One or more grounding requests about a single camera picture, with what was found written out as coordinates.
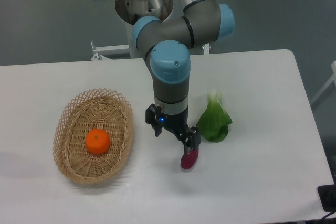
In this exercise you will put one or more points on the white mounting bracket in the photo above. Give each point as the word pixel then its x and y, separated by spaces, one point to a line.
pixel 206 48
pixel 110 52

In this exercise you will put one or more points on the white right mounting bracket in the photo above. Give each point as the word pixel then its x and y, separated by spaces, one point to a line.
pixel 206 48

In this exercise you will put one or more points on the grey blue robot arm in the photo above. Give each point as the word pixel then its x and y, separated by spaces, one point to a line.
pixel 165 47

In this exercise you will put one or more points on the orange fruit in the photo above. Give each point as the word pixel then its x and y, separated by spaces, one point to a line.
pixel 97 141

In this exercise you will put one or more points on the white left mounting bracket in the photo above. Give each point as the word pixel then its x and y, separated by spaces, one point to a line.
pixel 110 52

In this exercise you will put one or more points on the green bok choy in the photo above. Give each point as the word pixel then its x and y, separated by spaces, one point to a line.
pixel 214 122

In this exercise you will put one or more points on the white frame at right edge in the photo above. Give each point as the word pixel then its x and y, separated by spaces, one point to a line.
pixel 327 88

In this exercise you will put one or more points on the purple sweet potato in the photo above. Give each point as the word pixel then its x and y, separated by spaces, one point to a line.
pixel 188 160

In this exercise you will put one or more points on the black device at table corner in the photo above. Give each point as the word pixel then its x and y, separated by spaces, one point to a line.
pixel 327 197

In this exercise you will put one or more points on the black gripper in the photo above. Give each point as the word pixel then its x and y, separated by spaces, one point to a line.
pixel 176 124

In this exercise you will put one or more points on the woven wicker basket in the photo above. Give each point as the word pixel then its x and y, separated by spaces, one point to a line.
pixel 93 109

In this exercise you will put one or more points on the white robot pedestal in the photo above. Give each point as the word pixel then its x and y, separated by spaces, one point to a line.
pixel 128 43

